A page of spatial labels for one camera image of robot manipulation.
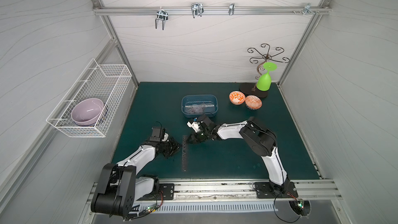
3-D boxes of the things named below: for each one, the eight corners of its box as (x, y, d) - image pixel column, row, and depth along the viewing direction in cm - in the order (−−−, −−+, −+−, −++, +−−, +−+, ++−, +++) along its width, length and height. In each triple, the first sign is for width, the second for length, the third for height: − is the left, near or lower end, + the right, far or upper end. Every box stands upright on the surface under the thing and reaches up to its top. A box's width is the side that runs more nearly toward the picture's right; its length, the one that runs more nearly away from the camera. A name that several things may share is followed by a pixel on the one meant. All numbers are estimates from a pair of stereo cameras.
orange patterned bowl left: (230, 104, 109) (230, 101, 106) (228, 94, 115) (229, 90, 112) (245, 105, 109) (246, 101, 106) (242, 94, 115) (243, 90, 112)
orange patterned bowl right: (246, 111, 106) (247, 108, 102) (243, 98, 113) (244, 95, 110) (262, 111, 106) (264, 108, 103) (258, 98, 113) (259, 95, 110)
